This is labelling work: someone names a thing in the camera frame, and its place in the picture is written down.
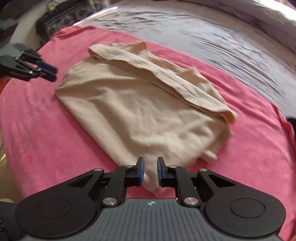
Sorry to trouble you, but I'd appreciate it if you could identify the patterned blue white cloth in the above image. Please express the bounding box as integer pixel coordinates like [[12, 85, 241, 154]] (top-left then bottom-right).
[[36, 0, 110, 40]]

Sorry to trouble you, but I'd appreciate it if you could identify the pink towel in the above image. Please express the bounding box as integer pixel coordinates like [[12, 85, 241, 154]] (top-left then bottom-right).
[[1, 26, 295, 240]]

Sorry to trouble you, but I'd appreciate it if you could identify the black garment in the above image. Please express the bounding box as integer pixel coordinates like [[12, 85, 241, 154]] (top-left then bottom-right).
[[287, 118, 296, 137]]

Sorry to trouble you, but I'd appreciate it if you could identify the grey patterned bed sheet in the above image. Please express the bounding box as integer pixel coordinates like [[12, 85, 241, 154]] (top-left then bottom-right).
[[80, 1, 295, 117]]

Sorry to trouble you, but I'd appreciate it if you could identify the beige long-sleeve shirt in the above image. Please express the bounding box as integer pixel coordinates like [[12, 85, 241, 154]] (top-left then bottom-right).
[[55, 42, 237, 195]]

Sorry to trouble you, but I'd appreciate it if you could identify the grey patterned duvet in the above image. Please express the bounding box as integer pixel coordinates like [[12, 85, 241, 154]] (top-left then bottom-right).
[[191, 1, 295, 52]]

